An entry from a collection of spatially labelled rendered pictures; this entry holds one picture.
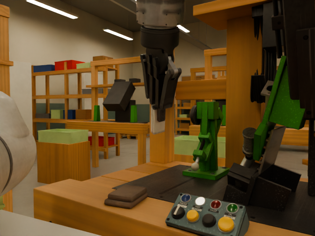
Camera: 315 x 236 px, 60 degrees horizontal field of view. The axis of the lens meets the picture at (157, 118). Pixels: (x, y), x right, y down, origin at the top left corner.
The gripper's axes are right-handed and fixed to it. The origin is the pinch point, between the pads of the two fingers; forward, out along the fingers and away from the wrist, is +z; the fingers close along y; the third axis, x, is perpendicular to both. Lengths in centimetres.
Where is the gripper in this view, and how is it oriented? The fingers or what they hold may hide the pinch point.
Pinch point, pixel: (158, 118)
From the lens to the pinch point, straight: 61.7
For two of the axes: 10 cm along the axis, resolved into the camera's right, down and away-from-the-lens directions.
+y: 5.0, 4.2, -7.6
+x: 8.7, -2.2, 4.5
